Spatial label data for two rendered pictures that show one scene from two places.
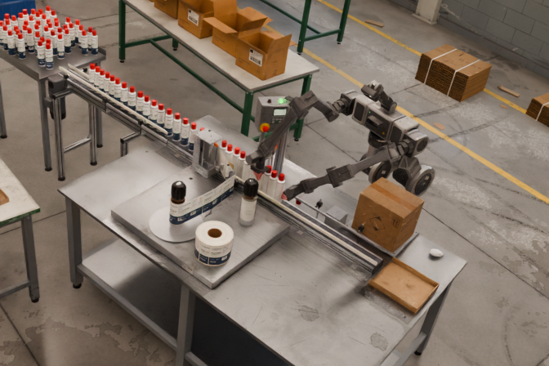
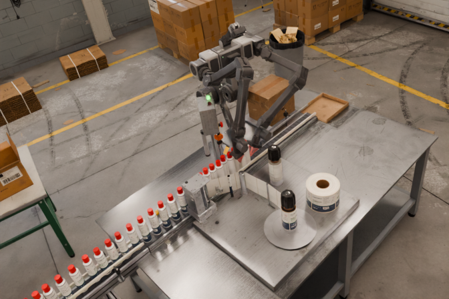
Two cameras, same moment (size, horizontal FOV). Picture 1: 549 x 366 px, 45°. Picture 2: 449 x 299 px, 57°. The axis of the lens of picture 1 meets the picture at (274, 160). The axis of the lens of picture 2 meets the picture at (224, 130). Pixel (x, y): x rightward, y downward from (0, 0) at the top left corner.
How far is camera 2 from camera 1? 3.33 m
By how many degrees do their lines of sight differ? 56
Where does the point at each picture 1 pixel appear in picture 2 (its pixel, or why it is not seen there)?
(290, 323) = (379, 159)
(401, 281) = (320, 109)
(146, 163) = (181, 268)
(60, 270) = not seen: outside the picture
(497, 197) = (156, 105)
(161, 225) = (294, 238)
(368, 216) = not seen: hidden behind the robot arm
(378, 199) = (274, 91)
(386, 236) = (289, 105)
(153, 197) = (249, 250)
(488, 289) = not seen: hidden behind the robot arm
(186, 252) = (326, 218)
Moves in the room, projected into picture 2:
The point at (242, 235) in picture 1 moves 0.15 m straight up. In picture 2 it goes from (296, 183) to (294, 166)
